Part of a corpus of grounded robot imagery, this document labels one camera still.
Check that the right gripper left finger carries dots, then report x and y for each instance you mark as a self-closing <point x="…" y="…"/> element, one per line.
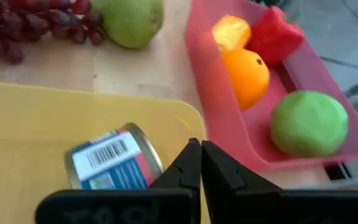
<point x="166" y="205"/>

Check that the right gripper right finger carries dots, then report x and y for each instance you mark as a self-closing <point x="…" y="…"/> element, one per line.
<point x="244" y="205"/>

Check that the tin can blue barcode label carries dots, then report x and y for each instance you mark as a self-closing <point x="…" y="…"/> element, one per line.
<point x="113" y="158"/>

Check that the orange toy fruit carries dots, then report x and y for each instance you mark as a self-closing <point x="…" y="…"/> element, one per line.
<point x="247" y="77"/>

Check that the yellow mottled toy fruit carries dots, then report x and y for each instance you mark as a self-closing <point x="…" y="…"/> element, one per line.
<point x="230" y="32"/>

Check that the green toy pear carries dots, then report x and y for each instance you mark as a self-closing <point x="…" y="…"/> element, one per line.
<point x="129" y="21"/>

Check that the red toy grape bunch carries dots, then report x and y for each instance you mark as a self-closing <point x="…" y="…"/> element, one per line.
<point x="26" y="21"/>

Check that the green toy apple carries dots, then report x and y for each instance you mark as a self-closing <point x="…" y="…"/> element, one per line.
<point x="309" y="124"/>

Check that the red plastic bin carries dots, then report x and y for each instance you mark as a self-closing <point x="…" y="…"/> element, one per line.
<point x="204" y="77"/>

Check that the yellow plastic bin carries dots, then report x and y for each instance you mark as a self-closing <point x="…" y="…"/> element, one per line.
<point x="26" y="124"/>

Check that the red toy bell pepper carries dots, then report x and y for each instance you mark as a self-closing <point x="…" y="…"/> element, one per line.
<point x="273" y="39"/>

